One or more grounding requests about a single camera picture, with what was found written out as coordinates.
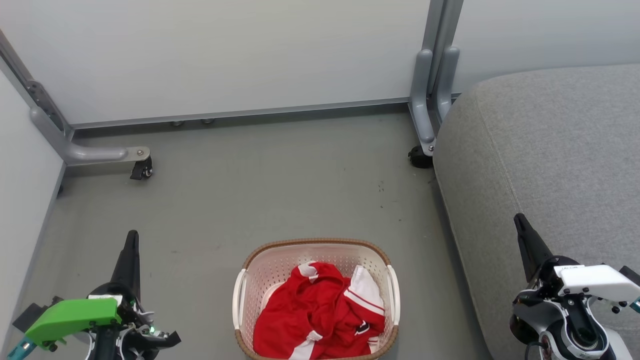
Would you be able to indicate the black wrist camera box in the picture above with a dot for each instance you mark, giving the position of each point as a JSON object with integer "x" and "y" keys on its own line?
{"x": 631, "y": 276}
{"x": 27, "y": 316}

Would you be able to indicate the grey metal partition leg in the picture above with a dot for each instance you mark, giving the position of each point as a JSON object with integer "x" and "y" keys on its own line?
{"x": 90, "y": 152}
{"x": 422, "y": 100}

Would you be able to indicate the grey fabric sofa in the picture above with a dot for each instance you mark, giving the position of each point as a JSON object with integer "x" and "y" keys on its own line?
{"x": 550, "y": 150}

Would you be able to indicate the black caster wheel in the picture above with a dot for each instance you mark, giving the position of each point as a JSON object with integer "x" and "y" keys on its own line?
{"x": 419, "y": 158}
{"x": 141, "y": 170}

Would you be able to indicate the red and white garment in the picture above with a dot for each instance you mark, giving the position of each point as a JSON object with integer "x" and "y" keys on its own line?
{"x": 310, "y": 310}

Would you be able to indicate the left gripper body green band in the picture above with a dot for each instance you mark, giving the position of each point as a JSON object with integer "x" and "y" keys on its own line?
{"x": 75, "y": 315}

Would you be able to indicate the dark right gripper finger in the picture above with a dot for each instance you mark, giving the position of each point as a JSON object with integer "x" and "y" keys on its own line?
{"x": 530, "y": 245}

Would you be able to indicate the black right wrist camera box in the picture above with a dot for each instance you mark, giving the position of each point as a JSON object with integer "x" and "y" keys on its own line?
{"x": 631, "y": 276}

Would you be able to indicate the white laundry basket brown rim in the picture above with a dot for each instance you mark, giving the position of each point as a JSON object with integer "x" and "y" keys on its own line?
{"x": 280, "y": 265}

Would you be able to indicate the grey partition bottom rail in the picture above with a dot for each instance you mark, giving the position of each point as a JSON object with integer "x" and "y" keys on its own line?
{"x": 250, "y": 112}

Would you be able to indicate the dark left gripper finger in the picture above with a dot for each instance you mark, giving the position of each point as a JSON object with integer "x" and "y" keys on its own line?
{"x": 130, "y": 265}

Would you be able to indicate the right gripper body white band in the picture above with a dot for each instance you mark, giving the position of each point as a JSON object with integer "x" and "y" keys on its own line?
{"x": 595, "y": 280}

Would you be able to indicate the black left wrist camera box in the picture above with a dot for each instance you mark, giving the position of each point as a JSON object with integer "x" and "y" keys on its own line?
{"x": 27, "y": 316}

